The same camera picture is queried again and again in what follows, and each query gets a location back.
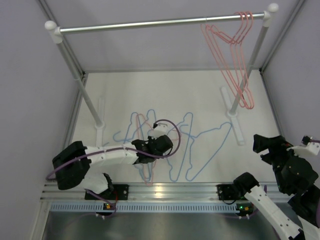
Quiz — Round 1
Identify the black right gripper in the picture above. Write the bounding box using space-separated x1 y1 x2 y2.
252 134 303 193

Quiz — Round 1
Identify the pink wire hanger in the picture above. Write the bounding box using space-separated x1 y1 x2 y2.
134 113 182 187
200 11 251 108

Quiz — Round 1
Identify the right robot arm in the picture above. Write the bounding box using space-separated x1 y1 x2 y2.
232 134 320 240

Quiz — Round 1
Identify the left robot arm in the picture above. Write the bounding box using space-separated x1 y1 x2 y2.
52 134 174 200

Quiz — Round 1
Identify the grey clothes rack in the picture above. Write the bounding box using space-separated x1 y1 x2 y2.
44 3 279 147

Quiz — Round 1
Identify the pink hung hanger one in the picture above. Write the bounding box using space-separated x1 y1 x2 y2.
206 11 253 109

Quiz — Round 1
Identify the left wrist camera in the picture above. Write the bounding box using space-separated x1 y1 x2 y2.
151 123 168 138

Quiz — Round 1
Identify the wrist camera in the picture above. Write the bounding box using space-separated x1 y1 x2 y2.
151 123 168 138
288 135 320 157

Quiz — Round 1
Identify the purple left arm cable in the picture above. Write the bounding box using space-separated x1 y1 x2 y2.
45 119 183 182

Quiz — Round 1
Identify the blue wire hanger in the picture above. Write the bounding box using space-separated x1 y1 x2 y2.
164 111 194 183
123 109 156 183
111 128 155 186
180 121 232 182

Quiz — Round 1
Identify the blue wire hanger far left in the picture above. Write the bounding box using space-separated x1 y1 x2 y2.
111 128 155 186

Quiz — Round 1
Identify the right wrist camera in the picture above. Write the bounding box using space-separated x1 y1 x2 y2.
288 135 320 157

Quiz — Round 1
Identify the blue wire hanger right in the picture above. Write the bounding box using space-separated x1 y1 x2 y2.
180 121 232 182

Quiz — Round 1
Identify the aluminium mounting rail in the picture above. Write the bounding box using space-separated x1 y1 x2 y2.
40 182 220 203

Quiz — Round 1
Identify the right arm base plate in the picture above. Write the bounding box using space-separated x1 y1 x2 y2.
217 183 240 201

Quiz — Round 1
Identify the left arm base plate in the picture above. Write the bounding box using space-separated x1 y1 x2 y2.
84 184 129 201

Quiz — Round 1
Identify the slotted grey cable duct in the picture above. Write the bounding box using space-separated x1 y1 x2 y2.
50 202 252 214

